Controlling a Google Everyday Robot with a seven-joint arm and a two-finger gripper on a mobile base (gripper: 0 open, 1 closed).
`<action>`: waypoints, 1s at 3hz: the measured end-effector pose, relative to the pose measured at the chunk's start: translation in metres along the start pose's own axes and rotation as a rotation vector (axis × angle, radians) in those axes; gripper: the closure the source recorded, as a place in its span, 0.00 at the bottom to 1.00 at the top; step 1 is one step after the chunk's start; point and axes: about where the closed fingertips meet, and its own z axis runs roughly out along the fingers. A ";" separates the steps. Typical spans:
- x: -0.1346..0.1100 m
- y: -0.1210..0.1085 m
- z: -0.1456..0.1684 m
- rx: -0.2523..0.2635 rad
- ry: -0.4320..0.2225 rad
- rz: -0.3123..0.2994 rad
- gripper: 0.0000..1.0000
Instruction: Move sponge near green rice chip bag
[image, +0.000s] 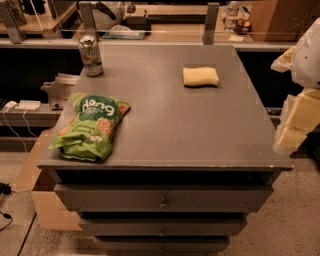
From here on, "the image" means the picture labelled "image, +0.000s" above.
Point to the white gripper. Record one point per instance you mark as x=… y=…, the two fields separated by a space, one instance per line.
x=307 y=61

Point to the yellow sponge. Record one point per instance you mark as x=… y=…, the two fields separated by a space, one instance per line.
x=200 y=76

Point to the green rice chip bag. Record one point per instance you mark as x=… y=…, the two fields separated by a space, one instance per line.
x=89 y=134

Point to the clear water bottle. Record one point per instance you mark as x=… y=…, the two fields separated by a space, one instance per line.
x=231 y=16

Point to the grey drawer cabinet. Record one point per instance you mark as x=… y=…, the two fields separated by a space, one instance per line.
x=188 y=163

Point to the black keyboard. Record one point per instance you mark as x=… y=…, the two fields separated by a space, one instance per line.
x=176 y=18

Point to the black tray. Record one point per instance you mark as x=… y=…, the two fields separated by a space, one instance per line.
x=137 y=23

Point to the clear plastic packet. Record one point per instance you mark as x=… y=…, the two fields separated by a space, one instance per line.
x=124 y=32

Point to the green white soda can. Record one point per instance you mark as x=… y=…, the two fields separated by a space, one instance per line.
x=90 y=55

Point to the white power strip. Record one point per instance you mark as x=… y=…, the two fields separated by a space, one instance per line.
x=28 y=105

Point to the cardboard box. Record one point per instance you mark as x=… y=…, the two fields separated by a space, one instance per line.
x=51 y=213

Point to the grey metal bracket part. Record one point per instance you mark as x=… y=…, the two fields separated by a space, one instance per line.
x=59 y=89

